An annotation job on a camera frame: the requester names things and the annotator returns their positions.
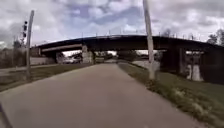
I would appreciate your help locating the dark road bridge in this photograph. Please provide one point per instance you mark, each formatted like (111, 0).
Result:
(123, 43)

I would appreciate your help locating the reddish grey asphalt path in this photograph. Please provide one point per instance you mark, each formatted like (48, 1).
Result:
(96, 96)

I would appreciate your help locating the pale leaning pole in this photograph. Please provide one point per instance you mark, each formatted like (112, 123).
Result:
(150, 43)

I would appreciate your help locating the narrow grass strip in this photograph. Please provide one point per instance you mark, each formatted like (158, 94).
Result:
(50, 71)

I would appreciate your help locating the grass verge with dirt patches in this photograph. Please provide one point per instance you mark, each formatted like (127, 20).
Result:
(186, 93)

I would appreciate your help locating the grey pole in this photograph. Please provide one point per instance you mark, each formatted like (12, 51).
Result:
(29, 43)

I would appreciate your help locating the signal light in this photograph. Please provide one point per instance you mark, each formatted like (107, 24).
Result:
(24, 28)

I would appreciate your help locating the bare bushes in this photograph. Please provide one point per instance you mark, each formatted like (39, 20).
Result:
(11, 56)

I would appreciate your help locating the trees behind bridge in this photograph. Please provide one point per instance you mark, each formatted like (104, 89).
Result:
(218, 37)

